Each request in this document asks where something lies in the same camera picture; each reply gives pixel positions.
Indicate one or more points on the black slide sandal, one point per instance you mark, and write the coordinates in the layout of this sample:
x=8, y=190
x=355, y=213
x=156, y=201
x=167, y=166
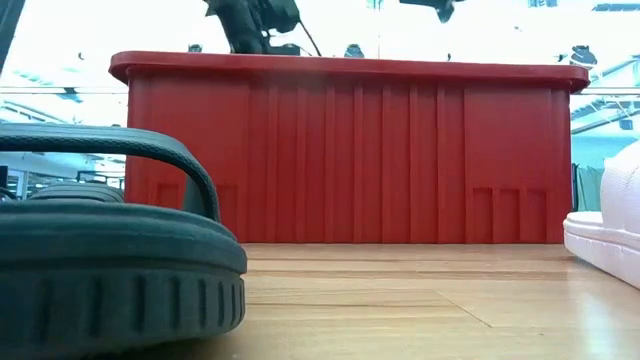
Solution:
x=75, y=192
x=100, y=250

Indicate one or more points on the white slide sandal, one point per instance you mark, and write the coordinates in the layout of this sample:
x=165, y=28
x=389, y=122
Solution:
x=620, y=200

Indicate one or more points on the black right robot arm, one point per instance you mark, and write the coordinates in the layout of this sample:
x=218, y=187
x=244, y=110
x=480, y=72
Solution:
x=440, y=7

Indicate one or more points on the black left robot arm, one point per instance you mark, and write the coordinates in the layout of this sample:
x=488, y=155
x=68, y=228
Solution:
x=7, y=20

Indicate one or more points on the red plastic bin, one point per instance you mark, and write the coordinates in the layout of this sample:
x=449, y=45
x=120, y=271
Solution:
x=350, y=150

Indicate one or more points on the dark ceiling fixture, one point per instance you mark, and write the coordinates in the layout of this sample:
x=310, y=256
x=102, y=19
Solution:
x=354, y=51
x=195, y=48
x=584, y=55

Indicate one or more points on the green curtain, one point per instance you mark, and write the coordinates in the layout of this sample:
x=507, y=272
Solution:
x=590, y=190

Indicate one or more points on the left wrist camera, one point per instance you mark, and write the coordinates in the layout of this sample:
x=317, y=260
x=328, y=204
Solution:
x=280, y=15

